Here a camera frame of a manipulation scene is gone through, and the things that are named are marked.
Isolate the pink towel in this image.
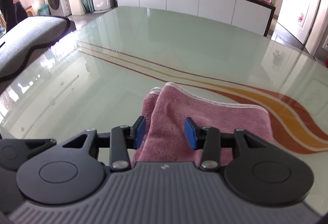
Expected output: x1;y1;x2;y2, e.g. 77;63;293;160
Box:
132;82;273;165

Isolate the white TV cabinet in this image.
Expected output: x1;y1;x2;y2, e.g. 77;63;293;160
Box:
116;0;275;36

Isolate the grey sofa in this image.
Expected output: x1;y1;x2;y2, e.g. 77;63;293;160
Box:
1;16;76;84

